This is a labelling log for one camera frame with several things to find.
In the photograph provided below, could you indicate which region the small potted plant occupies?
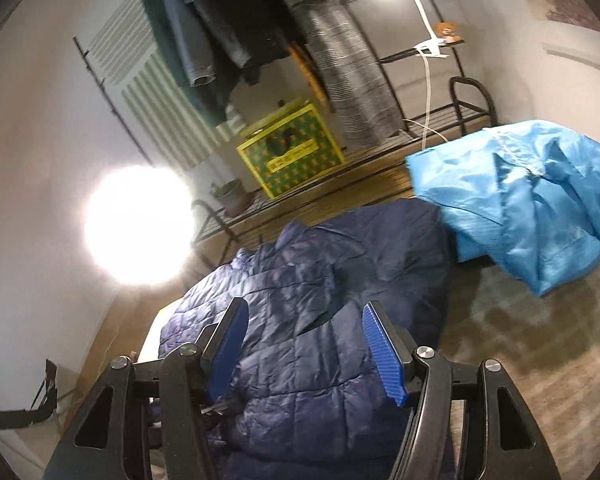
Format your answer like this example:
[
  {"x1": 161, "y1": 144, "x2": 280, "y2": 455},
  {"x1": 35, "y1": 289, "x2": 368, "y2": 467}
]
[{"x1": 210, "y1": 179, "x2": 255, "y2": 217}]

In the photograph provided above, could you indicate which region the navy puffer jacket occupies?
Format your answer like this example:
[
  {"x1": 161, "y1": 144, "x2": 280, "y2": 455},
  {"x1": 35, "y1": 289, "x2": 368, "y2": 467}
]
[{"x1": 150, "y1": 199, "x2": 456, "y2": 480}]

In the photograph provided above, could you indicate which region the black jacket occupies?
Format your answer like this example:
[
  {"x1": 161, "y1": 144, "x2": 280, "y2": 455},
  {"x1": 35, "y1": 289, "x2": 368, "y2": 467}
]
[{"x1": 180, "y1": 0, "x2": 301, "y2": 86}]

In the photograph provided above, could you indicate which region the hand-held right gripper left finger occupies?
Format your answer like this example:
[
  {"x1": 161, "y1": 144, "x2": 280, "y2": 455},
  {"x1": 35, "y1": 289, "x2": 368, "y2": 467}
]
[{"x1": 42, "y1": 297, "x2": 251, "y2": 480}]

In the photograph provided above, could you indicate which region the light blue jacket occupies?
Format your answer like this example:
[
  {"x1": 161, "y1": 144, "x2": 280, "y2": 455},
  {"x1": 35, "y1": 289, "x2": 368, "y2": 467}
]
[{"x1": 405, "y1": 120, "x2": 600, "y2": 297}]

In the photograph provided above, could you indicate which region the bright round lamp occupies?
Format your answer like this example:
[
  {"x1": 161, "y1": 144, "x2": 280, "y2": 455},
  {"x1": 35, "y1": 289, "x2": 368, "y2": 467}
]
[{"x1": 82, "y1": 165, "x2": 193, "y2": 286}]

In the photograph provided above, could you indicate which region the white wall rail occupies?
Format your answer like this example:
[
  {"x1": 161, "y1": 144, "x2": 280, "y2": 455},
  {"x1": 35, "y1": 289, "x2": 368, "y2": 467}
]
[{"x1": 540, "y1": 40, "x2": 600, "y2": 76}]

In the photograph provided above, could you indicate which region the brown teddy bear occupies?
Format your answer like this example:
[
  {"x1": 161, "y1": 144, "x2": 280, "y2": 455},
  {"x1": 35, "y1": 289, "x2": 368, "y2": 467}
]
[{"x1": 434, "y1": 21, "x2": 465, "y2": 43}]

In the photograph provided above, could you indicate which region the dark green jacket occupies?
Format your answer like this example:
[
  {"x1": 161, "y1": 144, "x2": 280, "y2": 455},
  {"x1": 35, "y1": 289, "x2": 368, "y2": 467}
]
[{"x1": 139, "y1": 0, "x2": 236, "y2": 126}]

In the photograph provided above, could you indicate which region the white lamp cable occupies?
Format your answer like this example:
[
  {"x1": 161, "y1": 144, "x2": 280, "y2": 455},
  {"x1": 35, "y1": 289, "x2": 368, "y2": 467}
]
[{"x1": 402, "y1": 55, "x2": 456, "y2": 153}]

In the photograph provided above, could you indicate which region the green and yellow box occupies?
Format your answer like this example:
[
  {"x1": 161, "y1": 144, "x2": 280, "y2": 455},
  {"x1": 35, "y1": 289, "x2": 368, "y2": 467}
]
[{"x1": 236, "y1": 100, "x2": 347, "y2": 200}]

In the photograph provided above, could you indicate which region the yellow patterned cloth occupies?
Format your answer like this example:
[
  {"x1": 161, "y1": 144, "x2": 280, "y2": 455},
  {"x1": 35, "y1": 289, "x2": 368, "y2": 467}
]
[{"x1": 287, "y1": 42, "x2": 328, "y2": 106}]

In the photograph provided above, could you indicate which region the green striped wall hanging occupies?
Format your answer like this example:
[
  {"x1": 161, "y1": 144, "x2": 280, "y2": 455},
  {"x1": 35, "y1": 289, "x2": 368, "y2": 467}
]
[{"x1": 87, "y1": 0, "x2": 246, "y2": 171}]

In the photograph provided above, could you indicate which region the black metal clothes rack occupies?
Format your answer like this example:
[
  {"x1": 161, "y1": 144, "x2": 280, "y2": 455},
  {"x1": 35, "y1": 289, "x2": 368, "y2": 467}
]
[{"x1": 72, "y1": 0, "x2": 498, "y2": 266}]

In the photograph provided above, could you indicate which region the grey plaid coat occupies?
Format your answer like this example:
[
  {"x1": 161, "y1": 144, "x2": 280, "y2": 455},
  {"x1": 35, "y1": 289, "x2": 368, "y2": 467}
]
[{"x1": 250, "y1": 0, "x2": 403, "y2": 148}]

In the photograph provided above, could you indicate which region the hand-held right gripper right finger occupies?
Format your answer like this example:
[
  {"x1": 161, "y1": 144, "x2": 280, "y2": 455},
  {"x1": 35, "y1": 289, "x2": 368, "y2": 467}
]
[{"x1": 361, "y1": 301, "x2": 561, "y2": 480}]

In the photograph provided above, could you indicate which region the dark folding stand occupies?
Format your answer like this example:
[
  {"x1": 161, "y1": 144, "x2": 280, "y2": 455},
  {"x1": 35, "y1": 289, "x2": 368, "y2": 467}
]
[{"x1": 0, "y1": 359, "x2": 63, "y2": 431}]

